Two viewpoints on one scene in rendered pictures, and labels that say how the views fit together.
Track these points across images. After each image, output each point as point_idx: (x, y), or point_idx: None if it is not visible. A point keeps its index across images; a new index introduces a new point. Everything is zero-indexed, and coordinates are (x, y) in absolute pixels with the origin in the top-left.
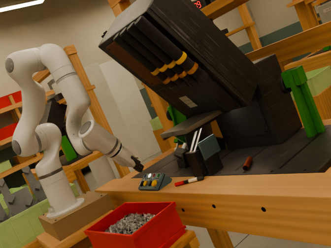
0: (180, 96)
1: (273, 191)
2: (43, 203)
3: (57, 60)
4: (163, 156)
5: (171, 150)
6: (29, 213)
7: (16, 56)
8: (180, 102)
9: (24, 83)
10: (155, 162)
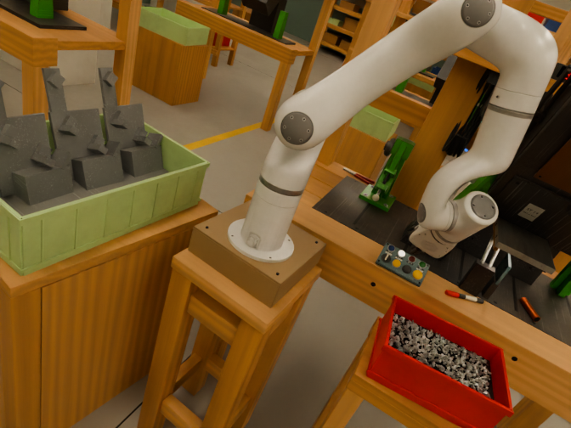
0: (537, 205)
1: None
2: (163, 180)
3: (547, 82)
4: (315, 173)
5: (316, 164)
6: (138, 190)
7: (501, 6)
8: (519, 204)
9: (446, 53)
10: (313, 182)
